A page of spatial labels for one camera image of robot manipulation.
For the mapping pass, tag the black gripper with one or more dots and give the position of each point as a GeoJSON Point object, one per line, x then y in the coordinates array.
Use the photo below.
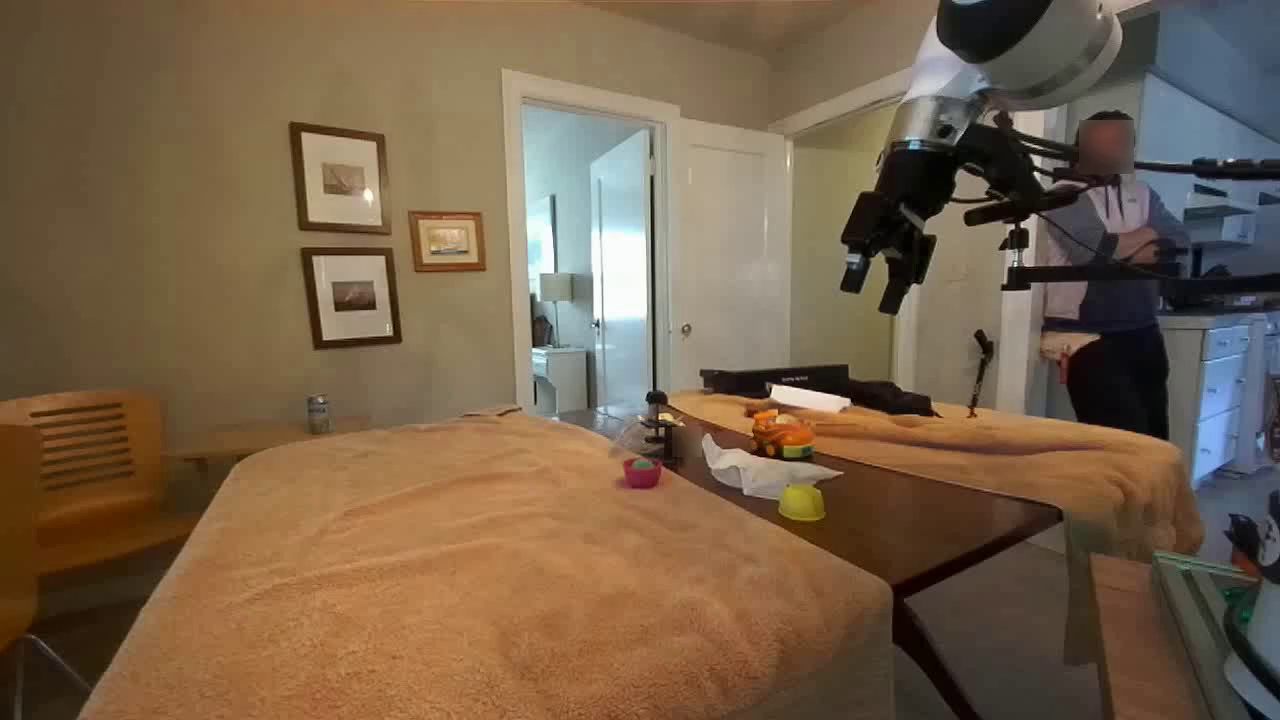
{"type": "Point", "coordinates": [904, 194]}

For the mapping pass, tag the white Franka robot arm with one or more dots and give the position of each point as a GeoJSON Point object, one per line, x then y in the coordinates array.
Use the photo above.
{"type": "Point", "coordinates": [1027, 45]}

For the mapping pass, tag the yellow green ball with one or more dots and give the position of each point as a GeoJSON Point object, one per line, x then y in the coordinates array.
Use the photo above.
{"type": "Point", "coordinates": [800, 501]}

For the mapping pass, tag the small purple bowl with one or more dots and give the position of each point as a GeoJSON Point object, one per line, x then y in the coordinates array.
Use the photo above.
{"type": "Point", "coordinates": [640, 475]}

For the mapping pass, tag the flat black box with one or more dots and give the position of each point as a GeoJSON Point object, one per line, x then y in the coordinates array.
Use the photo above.
{"type": "Point", "coordinates": [800, 377]}

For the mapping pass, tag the black stick tool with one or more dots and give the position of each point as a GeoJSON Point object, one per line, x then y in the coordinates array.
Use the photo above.
{"type": "Point", "coordinates": [986, 366]}

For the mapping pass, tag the white flat box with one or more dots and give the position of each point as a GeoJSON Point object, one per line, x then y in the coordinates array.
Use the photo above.
{"type": "Point", "coordinates": [810, 399]}

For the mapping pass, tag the orange toy truck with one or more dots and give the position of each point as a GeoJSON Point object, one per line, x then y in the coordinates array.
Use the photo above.
{"type": "Point", "coordinates": [783, 432]}

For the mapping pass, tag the dark wooden table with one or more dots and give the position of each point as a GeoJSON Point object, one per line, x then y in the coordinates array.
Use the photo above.
{"type": "Point", "coordinates": [1015, 463]}

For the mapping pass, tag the crumpled white cloth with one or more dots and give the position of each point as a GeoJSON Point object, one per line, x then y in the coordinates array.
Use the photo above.
{"type": "Point", "coordinates": [761, 470]}

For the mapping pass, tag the standing person in vest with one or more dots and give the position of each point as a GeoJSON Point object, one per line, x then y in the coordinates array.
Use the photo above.
{"type": "Point", "coordinates": [1112, 265]}

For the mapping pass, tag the white cabinet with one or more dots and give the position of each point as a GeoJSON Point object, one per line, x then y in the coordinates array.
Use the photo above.
{"type": "Point", "coordinates": [1223, 395]}

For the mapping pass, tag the small brown framed picture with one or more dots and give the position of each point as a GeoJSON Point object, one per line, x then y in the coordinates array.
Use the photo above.
{"type": "Point", "coordinates": [444, 241]}

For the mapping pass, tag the black and white device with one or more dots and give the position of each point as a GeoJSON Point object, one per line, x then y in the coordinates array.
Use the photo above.
{"type": "Point", "coordinates": [1257, 603]}

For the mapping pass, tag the large tan towel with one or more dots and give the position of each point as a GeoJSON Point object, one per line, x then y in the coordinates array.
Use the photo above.
{"type": "Point", "coordinates": [467, 587]}

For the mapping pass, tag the dark framed picture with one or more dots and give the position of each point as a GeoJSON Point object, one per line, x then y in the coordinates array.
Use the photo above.
{"type": "Point", "coordinates": [336, 178]}
{"type": "Point", "coordinates": [352, 299]}

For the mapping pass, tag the small metal can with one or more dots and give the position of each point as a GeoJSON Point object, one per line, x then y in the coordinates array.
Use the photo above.
{"type": "Point", "coordinates": [318, 415]}

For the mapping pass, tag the wooden chair with slatted back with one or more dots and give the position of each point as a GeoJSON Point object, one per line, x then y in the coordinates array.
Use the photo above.
{"type": "Point", "coordinates": [102, 466]}

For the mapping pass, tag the plain light wooden chair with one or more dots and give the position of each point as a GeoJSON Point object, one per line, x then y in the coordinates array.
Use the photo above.
{"type": "Point", "coordinates": [19, 533]}

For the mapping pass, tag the camera stand with black boom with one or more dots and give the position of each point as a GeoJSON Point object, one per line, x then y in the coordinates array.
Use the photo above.
{"type": "Point", "coordinates": [1016, 321]}

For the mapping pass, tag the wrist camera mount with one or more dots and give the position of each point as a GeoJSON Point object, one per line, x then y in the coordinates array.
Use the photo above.
{"type": "Point", "coordinates": [1002, 156]}

